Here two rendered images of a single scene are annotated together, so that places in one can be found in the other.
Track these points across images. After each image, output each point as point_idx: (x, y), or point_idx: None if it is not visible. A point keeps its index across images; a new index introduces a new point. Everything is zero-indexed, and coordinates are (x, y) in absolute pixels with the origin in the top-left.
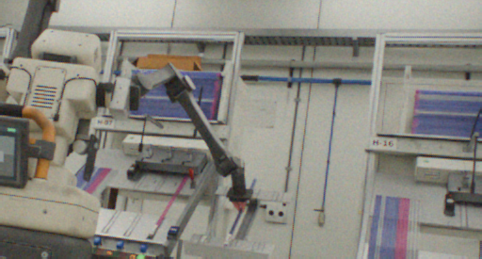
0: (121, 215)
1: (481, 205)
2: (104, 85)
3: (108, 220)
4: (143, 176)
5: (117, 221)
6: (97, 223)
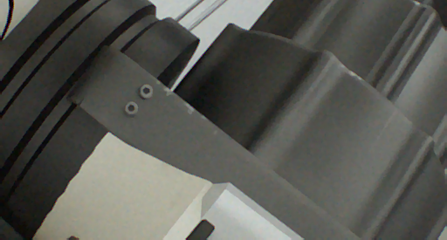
0: None
1: None
2: (44, 147)
3: None
4: None
5: (219, 18)
6: None
